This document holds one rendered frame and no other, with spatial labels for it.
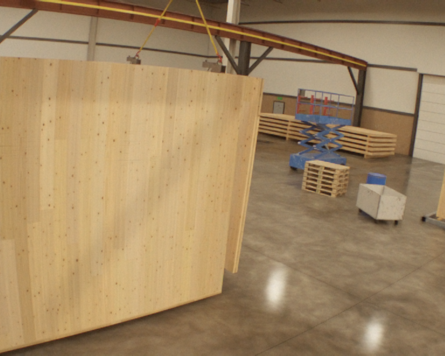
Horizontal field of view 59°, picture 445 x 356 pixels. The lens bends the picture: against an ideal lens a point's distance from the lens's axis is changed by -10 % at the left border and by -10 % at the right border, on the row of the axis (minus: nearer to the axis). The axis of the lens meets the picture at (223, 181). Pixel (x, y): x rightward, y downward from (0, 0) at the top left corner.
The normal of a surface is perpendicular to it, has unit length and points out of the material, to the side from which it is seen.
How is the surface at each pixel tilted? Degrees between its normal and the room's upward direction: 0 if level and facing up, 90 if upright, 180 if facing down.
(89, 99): 90
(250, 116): 90
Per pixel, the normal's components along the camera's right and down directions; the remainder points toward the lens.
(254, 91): -0.75, 0.07
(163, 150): 0.67, 0.22
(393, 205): 0.14, 0.22
